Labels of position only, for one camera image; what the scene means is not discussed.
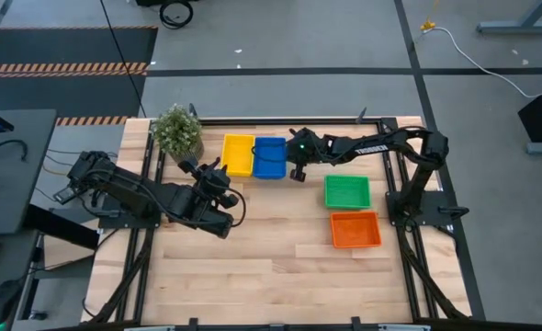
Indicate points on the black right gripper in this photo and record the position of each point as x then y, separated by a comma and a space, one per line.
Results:
310, 154

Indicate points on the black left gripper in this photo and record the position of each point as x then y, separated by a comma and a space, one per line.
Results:
216, 188

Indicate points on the blue plastic slotted basket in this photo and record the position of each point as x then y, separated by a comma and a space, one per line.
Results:
271, 170

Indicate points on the yellow plastic slotted basket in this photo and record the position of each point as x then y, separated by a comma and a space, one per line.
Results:
238, 156

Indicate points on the green plastic slotted basket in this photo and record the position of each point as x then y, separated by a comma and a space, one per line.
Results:
347, 193

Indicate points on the orange plastic slotted basket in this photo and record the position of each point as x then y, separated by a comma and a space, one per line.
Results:
356, 230

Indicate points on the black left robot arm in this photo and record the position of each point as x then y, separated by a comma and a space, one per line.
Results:
128, 193

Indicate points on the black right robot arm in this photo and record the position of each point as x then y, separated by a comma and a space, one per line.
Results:
372, 148

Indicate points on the artificial plant in ribbed pot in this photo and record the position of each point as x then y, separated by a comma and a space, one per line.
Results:
177, 131

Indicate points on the black floor mat hazard edging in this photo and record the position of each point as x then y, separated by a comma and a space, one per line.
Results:
69, 46

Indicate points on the dark grey desk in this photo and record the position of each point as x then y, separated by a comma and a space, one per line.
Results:
23, 184

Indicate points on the yellow power plug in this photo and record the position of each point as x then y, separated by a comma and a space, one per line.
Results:
427, 26

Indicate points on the grey side desk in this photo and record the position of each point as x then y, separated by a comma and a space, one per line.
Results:
23, 266

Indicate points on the black computer mouse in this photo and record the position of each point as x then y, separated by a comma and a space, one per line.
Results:
2, 301

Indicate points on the wooden work table grey legs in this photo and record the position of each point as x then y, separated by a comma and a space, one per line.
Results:
519, 27

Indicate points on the black aluminium table frame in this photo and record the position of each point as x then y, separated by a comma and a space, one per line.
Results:
252, 121

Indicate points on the thin frame upright post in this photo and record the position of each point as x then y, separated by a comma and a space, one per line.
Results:
193, 111
361, 116

